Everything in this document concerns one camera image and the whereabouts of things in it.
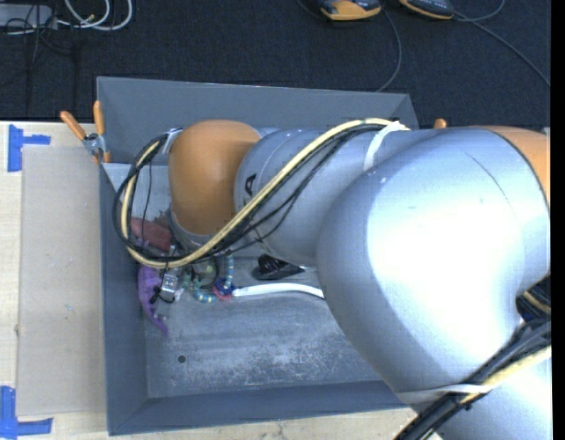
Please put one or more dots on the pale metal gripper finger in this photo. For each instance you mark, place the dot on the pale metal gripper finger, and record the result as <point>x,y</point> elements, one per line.
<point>169,284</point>

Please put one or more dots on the purple toy animal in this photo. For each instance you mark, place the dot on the purple toy animal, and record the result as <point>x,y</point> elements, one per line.
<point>147,287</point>

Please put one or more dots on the red-brown flat block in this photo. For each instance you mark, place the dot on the red-brown flat block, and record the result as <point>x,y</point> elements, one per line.
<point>150,234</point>

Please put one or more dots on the pale wood flat board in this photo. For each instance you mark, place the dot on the pale wood flat board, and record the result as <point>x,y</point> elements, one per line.
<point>58,268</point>

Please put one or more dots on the grey metal bin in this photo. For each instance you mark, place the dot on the grey metal bin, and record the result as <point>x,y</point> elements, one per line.
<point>264,346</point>

